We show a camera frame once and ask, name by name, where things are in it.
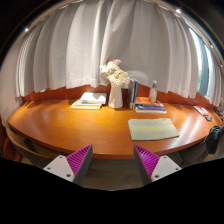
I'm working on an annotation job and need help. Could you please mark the red booklet on table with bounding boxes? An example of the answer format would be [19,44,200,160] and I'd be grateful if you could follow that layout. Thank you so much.
[193,106,209,116]

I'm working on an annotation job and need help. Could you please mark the window with frame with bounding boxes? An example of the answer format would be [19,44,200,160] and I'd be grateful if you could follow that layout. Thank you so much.
[190,30,213,98]

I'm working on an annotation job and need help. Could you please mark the orange flat book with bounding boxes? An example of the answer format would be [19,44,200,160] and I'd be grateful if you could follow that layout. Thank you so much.
[135,97,164,107]

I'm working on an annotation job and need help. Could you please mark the white ceramic vase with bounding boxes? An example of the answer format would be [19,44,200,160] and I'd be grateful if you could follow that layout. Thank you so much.
[108,85,123,109]

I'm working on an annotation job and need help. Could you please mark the white curtain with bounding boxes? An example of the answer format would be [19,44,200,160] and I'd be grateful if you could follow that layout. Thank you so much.
[14,0,224,108]

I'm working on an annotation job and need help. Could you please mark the yellow flat book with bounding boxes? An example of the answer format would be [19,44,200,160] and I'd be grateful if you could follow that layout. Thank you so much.
[70,100,101,109]

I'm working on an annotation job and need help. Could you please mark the clear plastic bottle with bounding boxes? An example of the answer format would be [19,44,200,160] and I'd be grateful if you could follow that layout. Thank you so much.
[149,80,157,103]

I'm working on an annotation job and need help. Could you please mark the small black device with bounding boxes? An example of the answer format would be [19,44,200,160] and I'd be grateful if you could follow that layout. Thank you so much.
[205,116,212,121]

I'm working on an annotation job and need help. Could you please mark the dark chair with jacket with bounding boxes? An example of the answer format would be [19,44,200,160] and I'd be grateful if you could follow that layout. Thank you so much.
[179,125,224,167]

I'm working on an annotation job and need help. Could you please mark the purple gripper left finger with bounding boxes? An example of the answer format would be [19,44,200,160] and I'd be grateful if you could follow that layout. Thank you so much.
[44,145,93,186]

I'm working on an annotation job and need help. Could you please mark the white flower bouquet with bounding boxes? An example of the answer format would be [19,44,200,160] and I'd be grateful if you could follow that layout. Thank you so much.
[100,59,130,87]

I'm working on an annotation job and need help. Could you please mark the blue flat book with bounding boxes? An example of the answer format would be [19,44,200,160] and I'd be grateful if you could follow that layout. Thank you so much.
[135,105,167,114]

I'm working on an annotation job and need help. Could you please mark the dark chair at left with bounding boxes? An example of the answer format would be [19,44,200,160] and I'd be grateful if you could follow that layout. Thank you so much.
[0,114,69,169]

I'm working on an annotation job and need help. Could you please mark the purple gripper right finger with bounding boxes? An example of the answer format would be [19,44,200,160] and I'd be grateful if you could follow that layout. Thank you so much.
[133,145,181,185]

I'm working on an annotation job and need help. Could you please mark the upright dark books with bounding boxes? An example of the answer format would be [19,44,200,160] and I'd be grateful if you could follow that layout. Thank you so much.
[127,79,138,109]

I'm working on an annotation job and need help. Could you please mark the light green folded towel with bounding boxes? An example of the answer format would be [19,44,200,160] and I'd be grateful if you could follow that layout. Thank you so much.
[128,118,179,141]

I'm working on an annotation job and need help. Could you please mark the white book on stack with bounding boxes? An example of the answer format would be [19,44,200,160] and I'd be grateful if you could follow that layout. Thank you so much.
[80,92,107,104]

